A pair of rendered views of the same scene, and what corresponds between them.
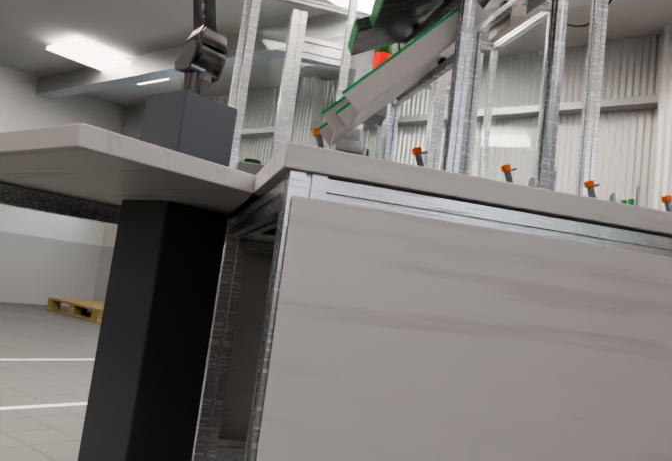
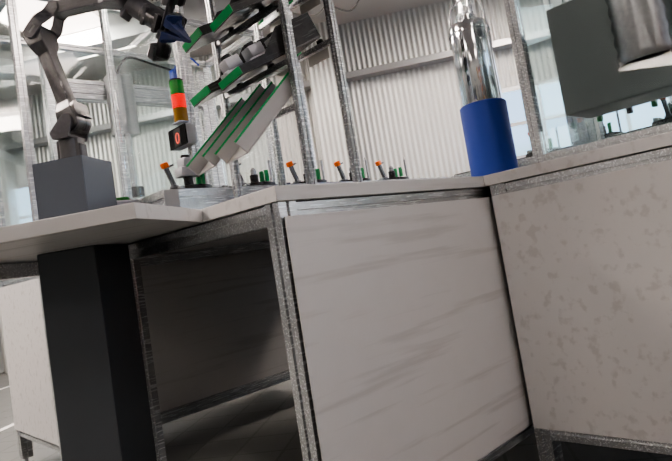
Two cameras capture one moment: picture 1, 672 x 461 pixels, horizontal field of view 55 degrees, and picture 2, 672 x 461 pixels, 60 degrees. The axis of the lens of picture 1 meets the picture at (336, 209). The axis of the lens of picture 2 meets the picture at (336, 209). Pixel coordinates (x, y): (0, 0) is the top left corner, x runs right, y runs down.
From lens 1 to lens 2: 0.59 m
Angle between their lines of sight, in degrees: 30
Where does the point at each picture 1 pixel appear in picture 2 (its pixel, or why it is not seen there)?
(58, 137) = (109, 215)
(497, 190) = (370, 187)
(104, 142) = (145, 211)
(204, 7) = (62, 84)
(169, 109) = (65, 173)
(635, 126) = not seen: hidden behind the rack
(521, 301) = (393, 243)
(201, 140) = (98, 192)
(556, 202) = (394, 186)
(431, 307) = (359, 259)
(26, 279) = not seen: outside the picture
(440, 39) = (282, 96)
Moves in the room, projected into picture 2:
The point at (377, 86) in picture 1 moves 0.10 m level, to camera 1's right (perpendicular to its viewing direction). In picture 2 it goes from (254, 133) to (291, 132)
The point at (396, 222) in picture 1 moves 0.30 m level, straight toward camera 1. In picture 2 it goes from (333, 217) to (408, 195)
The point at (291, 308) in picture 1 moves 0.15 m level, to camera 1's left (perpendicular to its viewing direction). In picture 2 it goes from (301, 280) to (226, 294)
